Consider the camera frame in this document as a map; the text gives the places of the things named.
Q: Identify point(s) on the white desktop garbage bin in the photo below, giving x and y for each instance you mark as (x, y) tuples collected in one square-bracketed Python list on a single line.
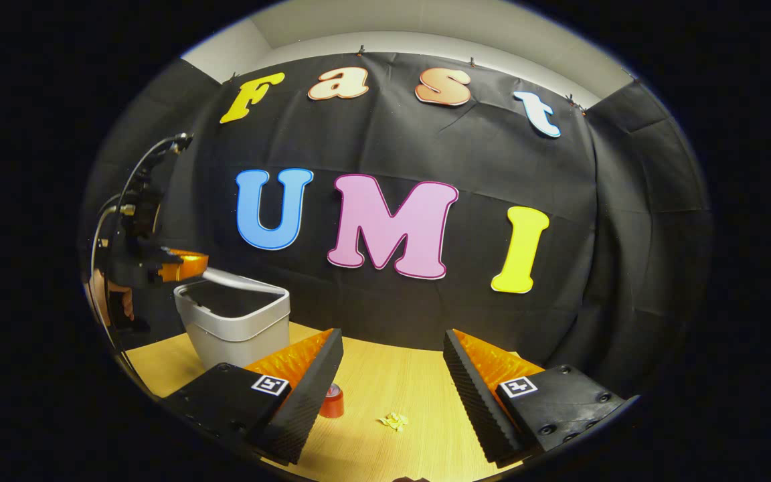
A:
[(238, 335)]

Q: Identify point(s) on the red pop can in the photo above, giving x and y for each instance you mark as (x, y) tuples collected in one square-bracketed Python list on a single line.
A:
[(333, 405)]

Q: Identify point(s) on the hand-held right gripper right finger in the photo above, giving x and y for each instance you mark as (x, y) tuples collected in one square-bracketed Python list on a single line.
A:
[(476, 402)]

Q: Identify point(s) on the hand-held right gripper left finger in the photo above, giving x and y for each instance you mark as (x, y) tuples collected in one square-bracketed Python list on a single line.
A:
[(308, 402)]

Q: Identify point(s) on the yellow paper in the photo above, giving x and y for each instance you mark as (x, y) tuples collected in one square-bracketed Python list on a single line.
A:
[(395, 422)]

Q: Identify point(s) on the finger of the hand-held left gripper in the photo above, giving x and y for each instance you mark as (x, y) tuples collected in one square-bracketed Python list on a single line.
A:
[(185, 266)]

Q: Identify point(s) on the wooden desktop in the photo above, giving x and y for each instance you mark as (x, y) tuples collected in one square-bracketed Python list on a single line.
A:
[(392, 381)]

